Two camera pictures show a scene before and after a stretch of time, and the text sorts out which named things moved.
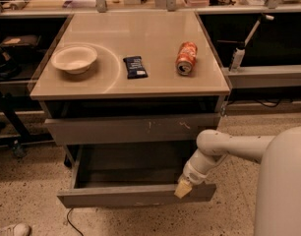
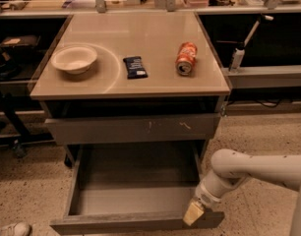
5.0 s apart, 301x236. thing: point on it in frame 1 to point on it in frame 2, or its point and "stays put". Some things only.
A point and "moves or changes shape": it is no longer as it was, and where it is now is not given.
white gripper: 192,175 to 206,195
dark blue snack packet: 135,68 stays put
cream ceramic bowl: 74,58 stays put
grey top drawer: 167,127 stays put
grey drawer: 119,175 moves or changes shape
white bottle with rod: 238,56 stays put
